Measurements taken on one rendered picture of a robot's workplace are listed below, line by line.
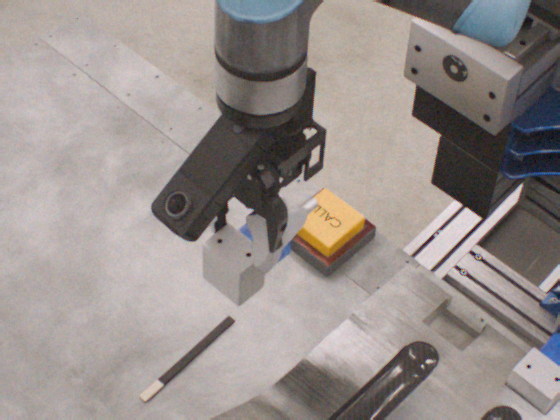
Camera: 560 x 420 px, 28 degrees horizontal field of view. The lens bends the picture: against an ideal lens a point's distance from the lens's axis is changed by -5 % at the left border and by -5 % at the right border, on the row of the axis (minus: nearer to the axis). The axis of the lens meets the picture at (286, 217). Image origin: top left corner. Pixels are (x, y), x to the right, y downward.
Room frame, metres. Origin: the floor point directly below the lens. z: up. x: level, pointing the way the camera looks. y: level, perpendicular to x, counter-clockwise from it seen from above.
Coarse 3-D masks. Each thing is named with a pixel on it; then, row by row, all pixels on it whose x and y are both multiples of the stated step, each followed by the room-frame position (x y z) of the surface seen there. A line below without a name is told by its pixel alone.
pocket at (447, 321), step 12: (444, 300) 0.68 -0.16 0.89; (432, 312) 0.66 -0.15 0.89; (444, 312) 0.68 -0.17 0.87; (456, 312) 0.67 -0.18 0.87; (432, 324) 0.66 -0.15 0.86; (444, 324) 0.66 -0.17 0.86; (456, 324) 0.66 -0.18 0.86; (468, 324) 0.66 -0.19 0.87; (444, 336) 0.65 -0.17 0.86; (456, 336) 0.65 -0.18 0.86; (468, 336) 0.65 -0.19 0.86
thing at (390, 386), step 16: (400, 352) 0.61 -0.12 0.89; (416, 352) 0.61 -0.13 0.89; (432, 352) 0.61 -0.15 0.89; (384, 368) 0.59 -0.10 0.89; (400, 368) 0.60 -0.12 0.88; (416, 368) 0.60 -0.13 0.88; (432, 368) 0.59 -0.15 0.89; (368, 384) 0.57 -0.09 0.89; (384, 384) 0.58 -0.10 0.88; (400, 384) 0.58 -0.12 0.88; (416, 384) 0.58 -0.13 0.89; (352, 400) 0.56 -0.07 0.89; (368, 400) 0.56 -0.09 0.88; (384, 400) 0.56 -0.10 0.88; (400, 400) 0.56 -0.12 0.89; (336, 416) 0.54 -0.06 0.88; (352, 416) 0.54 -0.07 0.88; (368, 416) 0.54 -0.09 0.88; (384, 416) 0.54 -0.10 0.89; (496, 416) 0.54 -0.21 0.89; (512, 416) 0.54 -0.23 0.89
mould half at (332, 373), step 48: (384, 288) 0.68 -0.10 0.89; (432, 288) 0.69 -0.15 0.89; (336, 336) 0.63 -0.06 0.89; (384, 336) 0.63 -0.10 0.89; (432, 336) 0.63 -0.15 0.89; (480, 336) 0.63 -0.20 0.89; (288, 384) 0.57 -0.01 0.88; (336, 384) 0.57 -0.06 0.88; (432, 384) 0.58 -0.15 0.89; (480, 384) 0.58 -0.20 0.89
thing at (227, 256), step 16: (208, 240) 0.68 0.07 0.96; (224, 240) 0.68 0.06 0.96; (240, 240) 0.68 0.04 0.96; (208, 256) 0.67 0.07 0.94; (224, 256) 0.66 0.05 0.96; (240, 256) 0.66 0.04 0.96; (208, 272) 0.67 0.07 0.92; (224, 272) 0.65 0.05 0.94; (240, 272) 0.64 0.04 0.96; (256, 272) 0.66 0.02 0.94; (224, 288) 0.65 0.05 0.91; (240, 288) 0.64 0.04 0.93; (256, 288) 0.66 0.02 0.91; (240, 304) 0.64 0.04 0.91
